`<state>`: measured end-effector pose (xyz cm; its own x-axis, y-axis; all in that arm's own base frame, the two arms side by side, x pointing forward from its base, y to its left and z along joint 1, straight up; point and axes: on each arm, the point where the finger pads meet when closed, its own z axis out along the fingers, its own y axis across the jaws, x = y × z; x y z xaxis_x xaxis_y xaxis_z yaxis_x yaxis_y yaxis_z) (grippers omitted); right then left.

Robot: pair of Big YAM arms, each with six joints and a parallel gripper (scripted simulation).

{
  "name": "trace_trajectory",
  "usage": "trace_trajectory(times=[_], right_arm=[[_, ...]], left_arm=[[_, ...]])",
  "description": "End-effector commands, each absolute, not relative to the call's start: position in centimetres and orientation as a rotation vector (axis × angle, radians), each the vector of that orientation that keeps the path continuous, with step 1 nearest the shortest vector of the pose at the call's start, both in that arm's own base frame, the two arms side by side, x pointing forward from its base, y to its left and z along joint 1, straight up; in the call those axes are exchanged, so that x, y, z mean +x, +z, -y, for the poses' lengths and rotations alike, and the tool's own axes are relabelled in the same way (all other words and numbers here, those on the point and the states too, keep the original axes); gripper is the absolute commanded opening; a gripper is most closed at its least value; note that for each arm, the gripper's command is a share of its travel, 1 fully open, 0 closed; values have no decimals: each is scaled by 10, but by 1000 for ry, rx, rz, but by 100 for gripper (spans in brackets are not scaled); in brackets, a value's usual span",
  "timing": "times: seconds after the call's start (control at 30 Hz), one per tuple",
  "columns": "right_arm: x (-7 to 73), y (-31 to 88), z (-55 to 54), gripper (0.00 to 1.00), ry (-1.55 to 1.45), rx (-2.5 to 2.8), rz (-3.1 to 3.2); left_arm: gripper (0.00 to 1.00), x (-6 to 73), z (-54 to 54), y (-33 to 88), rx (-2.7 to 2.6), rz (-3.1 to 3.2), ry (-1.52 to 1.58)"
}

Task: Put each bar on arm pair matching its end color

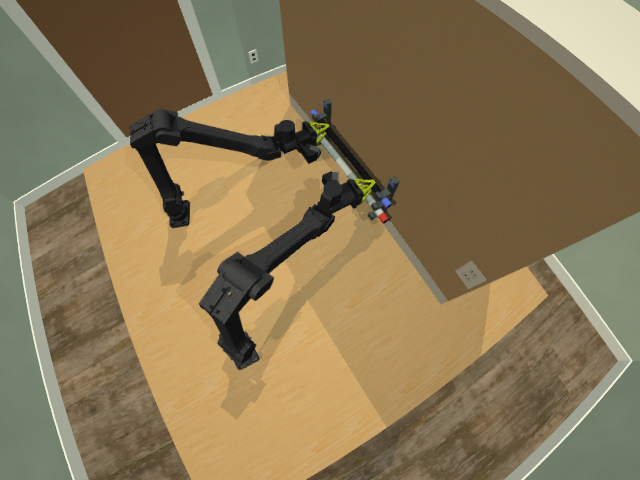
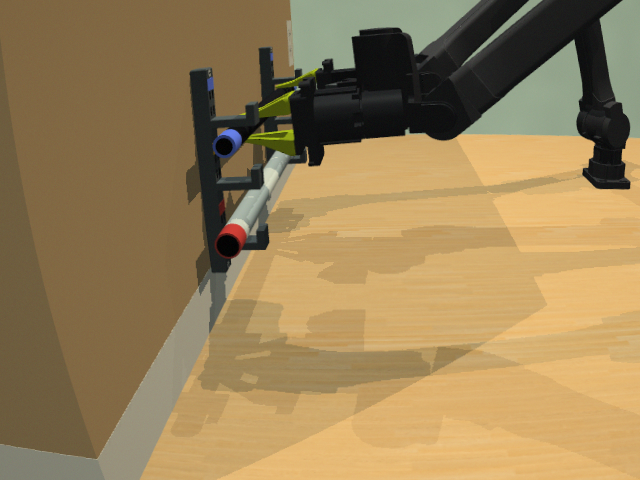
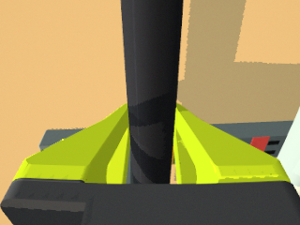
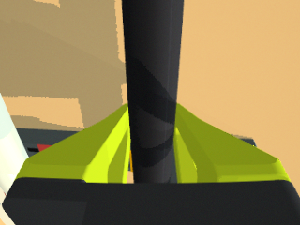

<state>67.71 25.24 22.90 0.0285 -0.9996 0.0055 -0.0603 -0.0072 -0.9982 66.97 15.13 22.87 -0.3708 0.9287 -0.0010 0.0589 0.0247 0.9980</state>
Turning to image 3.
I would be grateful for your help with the white tube with red ends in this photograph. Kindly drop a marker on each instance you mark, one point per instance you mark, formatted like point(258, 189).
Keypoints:
point(289, 155)

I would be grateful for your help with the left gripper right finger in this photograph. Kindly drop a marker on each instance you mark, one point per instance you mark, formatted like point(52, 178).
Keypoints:
point(218, 156)

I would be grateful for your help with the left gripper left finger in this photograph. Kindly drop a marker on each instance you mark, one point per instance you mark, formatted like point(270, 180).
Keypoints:
point(86, 154)

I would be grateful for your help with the black metal bar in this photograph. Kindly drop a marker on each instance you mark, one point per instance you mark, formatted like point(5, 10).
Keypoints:
point(152, 31)

